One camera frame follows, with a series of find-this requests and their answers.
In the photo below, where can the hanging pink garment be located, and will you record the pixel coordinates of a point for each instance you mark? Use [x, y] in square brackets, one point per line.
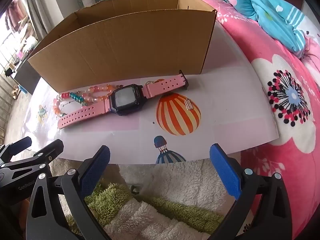
[13, 12]

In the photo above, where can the white green fluffy rug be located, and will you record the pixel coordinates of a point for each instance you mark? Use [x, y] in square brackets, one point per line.
[150, 217]

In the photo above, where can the blue patterned quilt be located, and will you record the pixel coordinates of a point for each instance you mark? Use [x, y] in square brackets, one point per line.
[262, 5]

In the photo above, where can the dark grey cabinet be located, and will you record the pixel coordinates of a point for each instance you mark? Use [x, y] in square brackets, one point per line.
[26, 76]

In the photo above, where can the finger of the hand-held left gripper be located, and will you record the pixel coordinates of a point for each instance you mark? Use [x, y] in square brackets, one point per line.
[21, 143]
[53, 147]

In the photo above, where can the brown cardboard box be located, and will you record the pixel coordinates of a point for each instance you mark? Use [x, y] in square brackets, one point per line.
[125, 50]

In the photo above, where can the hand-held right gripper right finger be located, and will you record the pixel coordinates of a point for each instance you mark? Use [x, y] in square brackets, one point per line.
[225, 172]

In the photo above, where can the pink floral blanket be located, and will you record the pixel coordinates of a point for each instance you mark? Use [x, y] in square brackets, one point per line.
[250, 50]

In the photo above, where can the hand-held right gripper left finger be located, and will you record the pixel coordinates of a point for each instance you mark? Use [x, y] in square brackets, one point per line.
[96, 172]

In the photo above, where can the gold abacus charm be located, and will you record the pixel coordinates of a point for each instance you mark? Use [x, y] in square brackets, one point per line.
[189, 104]

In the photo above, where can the grey curtain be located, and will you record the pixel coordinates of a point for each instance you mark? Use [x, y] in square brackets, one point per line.
[45, 7]

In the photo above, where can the beige sandals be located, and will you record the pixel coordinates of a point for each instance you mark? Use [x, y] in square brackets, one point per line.
[15, 92]

